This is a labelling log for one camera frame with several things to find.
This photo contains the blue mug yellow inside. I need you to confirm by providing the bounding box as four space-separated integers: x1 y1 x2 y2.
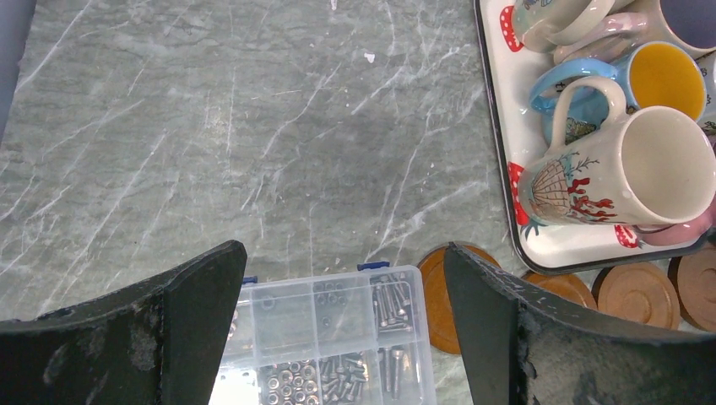
529 41 708 142

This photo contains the brown wooden coaster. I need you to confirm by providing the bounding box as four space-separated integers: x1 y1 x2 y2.
417 243 502 357
668 246 715 332
593 262 681 330
522 272 598 310

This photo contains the cream mug outside tray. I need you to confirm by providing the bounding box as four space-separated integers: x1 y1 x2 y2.
511 0 632 53

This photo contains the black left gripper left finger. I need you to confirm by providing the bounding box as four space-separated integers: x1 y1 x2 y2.
1 240 247 404

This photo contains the pink mug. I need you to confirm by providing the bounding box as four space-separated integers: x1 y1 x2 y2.
633 198 715 246

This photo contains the clear plastic parts box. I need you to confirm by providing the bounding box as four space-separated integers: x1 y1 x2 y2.
210 262 437 404

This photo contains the cream patterned mug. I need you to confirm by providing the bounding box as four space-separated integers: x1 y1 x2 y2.
517 76 715 226

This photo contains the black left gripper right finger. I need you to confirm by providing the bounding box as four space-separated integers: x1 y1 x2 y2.
444 243 715 404

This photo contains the white serving tray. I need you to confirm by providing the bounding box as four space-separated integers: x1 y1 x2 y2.
474 1 715 274

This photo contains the grey purple mug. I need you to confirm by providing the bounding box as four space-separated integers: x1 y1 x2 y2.
553 0 715 64

